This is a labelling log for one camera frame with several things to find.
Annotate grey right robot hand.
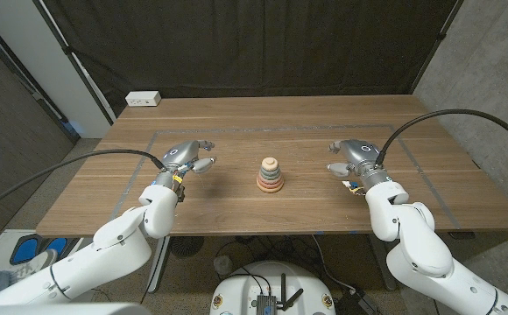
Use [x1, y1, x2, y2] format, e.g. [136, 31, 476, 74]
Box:
[326, 138, 393, 193]

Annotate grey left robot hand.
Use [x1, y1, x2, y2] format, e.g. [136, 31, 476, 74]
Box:
[153, 139, 217, 190]

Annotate dusty pink toy ring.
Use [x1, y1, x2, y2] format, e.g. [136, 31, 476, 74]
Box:
[257, 176, 285, 188]

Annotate coral red toy ring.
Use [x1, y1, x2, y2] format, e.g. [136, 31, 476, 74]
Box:
[256, 178, 285, 191]

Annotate white power strip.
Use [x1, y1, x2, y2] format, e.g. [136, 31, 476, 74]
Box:
[124, 90, 162, 108]

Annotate round black fan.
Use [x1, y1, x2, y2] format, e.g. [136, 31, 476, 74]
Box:
[169, 235, 205, 258]

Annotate grey table leg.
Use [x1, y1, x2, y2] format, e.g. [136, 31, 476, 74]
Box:
[369, 235, 399, 292]

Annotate white table leg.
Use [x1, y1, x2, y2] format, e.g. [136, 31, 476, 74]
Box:
[145, 235, 172, 294]

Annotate round grey floor object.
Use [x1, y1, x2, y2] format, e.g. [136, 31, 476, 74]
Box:
[213, 255, 236, 277]

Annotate black backdrop curtain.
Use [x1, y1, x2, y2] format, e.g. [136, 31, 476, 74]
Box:
[41, 0, 461, 117]

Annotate black backdrop stand pole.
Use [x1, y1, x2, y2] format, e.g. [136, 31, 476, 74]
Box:
[32, 0, 117, 126]
[410, 0, 465, 94]

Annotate white robot torso base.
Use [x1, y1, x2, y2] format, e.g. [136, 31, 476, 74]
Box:
[208, 260, 337, 315]

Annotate black power brick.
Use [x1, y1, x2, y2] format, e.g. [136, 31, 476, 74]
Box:
[336, 288, 382, 315]

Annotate blue foot pedal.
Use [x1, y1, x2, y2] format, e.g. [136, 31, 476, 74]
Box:
[43, 237, 70, 257]
[10, 235, 43, 266]

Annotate grey router with black antennas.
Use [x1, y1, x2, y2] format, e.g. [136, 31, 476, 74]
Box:
[256, 273, 305, 315]

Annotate white sneaker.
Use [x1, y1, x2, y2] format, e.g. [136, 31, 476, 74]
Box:
[8, 248, 59, 281]

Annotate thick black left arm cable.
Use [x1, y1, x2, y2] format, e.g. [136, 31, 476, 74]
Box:
[0, 149, 168, 218]

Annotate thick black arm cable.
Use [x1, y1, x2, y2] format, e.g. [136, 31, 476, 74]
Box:
[0, 149, 168, 218]
[374, 108, 508, 170]

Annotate large orange toy ring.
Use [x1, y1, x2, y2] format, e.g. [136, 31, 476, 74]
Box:
[256, 180, 286, 194]

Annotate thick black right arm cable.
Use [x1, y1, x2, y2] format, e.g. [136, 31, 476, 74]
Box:
[374, 108, 508, 170]

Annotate thin black left wrist cable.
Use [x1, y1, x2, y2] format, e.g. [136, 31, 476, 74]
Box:
[139, 235, 172, 304]

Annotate white floor cable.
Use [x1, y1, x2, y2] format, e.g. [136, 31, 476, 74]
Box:
[311, 234, 356, 293]

